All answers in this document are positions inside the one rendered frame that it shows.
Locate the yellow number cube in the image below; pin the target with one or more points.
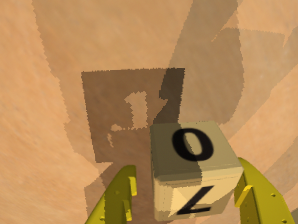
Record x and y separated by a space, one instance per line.
194 170

